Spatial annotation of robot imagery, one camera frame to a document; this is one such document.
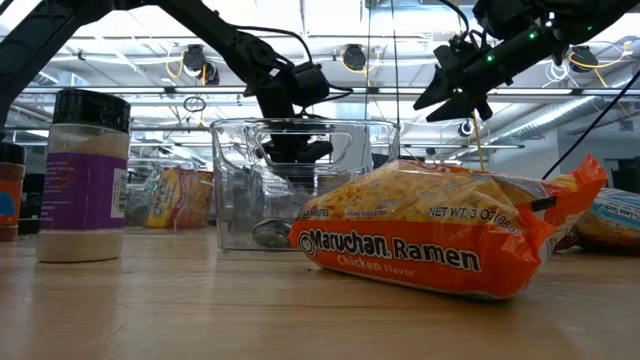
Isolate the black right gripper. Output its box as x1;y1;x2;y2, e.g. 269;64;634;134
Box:
413;38;511;124

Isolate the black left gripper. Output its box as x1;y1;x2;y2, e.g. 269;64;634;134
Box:
249;62;334;164

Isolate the red beef ramen packet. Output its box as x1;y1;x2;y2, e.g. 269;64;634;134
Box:
145;167;215;231

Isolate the brown-lidded spice jar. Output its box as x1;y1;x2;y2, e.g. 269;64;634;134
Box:
0;143;26;243

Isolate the orange chicken ramen packet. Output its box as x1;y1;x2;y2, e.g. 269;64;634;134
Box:
288;153;610;301

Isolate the black computer monitor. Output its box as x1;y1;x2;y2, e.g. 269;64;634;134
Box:
610;158;640;195

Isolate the blue ramen packet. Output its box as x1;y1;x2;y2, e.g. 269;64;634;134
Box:
555;187;640;256

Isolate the black-lidded purple-label spice jar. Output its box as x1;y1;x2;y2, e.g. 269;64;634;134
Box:
35;88;133;265

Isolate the yellow cable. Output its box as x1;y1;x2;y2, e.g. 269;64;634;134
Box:
470;110;486;172

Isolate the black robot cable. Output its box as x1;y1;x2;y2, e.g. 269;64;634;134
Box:
542;67;640;180

